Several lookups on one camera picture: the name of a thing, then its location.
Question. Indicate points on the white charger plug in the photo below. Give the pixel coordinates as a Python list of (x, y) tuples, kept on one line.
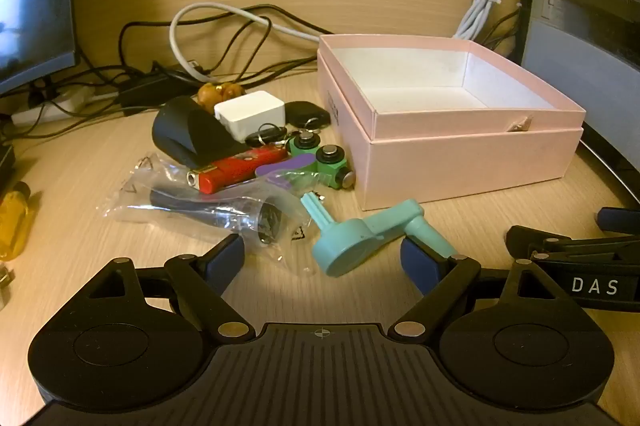
[(250, 110)]

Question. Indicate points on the green purple fidget toy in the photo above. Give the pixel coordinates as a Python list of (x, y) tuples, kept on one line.
[(327, 165)]

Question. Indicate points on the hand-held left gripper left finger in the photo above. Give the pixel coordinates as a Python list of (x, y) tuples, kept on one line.
[(229, 256)]

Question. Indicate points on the pink cardboard box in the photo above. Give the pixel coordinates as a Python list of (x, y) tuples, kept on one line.
[(450, 160)]

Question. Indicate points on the computer case with glass panel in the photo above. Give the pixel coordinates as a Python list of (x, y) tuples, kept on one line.
[(590, 30)]

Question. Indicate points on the red lighter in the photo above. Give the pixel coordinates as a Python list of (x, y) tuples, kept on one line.
[(235, 168)]

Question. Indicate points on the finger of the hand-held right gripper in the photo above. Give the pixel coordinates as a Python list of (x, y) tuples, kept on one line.
[(530, 238), (620, 220)]

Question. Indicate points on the black wedge stand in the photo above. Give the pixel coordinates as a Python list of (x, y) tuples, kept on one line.
[(180, 130)]

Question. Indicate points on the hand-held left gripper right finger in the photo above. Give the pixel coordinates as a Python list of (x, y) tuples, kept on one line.
[(414, 263)]

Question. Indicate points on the white power strip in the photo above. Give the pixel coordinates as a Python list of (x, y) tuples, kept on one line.
[(55, 105)]

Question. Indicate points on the black power adapter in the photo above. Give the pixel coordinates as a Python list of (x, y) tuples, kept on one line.
[(150, 88)]

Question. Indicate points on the silver metal object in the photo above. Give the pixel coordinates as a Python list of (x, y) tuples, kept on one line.
[(5, 288)]

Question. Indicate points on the black key fob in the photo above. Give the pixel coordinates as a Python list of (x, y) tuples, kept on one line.
[(305, 110)]

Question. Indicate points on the brown wooden figurine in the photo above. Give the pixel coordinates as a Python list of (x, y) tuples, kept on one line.
[(215, 94)]

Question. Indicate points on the clear bag with black part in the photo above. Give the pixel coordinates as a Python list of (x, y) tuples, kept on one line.
[(200, 211)]

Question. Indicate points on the black flat object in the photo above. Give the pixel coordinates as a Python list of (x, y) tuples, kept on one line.
[(5, 160)]

